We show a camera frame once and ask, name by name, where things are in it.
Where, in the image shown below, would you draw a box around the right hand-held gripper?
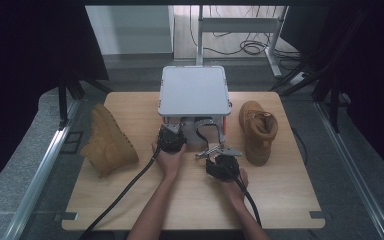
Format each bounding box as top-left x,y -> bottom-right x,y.
194,143 -> 243,183

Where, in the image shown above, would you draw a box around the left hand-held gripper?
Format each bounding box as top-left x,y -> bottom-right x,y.
155,122 -> 188,154

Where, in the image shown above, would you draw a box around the black sandal silver strap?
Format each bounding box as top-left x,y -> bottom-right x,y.
194,117 -> 226,151

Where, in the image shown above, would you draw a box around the tan suede boot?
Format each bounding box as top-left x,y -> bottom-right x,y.
80,103 -> 140,179
238,100 -> 279,167

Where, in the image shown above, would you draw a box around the person's left hand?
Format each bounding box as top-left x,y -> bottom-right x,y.
151,139 -> 188,179

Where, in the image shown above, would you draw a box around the person's right hand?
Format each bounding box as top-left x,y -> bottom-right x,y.
221,166 -> 249,204

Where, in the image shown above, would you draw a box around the white power strip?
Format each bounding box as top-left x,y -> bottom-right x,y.
289,71 -> 307,86

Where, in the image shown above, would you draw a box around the white cabinet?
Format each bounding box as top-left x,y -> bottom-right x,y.
85,4 -> 174,56

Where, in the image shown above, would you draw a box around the black curtain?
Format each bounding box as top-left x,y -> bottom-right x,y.
313,0 -> 384,184
0,0 -> 109,201

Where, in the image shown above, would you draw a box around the left hand-held gripper black cable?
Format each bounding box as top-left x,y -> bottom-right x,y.
79,146 -> 163,240

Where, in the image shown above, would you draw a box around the black square floor bracket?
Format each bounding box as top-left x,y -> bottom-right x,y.
61,131 -> 84,154

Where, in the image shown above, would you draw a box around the black floor cables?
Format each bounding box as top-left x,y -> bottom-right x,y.
188,4 -> 301,61

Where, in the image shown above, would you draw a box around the aluminium rail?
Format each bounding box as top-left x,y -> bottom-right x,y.
314,101 -> 384,240
3,99 -> 81,240

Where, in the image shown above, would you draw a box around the white metal desk frame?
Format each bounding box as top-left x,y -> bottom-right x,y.
195,4 -> 289,78

